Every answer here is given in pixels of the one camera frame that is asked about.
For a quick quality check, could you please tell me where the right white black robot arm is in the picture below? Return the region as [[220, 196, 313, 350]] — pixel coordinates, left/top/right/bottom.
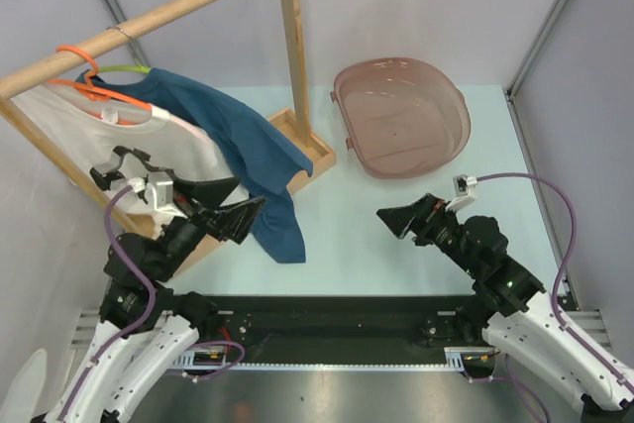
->
[[376, 194, 633, 422]]

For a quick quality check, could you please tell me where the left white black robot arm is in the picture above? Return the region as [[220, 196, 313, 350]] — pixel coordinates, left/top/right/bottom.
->
[[36, 170, 265, 422]]

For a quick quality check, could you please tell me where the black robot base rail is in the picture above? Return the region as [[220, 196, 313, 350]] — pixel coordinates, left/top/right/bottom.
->
[[211, 295, 489, 366]]

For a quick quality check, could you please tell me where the pink translucent plastic basin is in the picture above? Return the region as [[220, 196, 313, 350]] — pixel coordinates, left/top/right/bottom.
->
[[331, 57, 472, 179]]

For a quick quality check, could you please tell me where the wooden clothes rack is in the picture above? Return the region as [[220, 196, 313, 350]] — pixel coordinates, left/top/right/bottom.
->
[[0, 0, 338, 287]]

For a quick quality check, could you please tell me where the white printed t shirt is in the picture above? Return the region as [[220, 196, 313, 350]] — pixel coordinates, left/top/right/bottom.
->
[[11, 83, 249, 241]]

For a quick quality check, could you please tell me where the blue t shirt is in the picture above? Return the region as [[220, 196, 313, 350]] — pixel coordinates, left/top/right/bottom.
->
[[91, 67, 313, 264]]

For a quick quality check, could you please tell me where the orange clothes hanger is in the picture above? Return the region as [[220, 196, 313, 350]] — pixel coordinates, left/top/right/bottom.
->
[[47, 45, 153, 126]]

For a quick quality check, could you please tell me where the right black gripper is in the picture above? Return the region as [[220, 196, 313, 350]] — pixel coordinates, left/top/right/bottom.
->
[[375, 192, 479, 275]]

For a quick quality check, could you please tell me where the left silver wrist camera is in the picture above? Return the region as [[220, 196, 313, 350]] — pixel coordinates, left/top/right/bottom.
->
[[127, 171, 178, 216]]

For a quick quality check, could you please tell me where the green clothes hanger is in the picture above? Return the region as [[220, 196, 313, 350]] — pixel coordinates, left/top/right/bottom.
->
[[100, 64, 151, 74]]

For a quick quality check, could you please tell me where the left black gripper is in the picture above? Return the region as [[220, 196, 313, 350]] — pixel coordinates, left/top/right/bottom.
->
[[153, 174, 266, 279]]

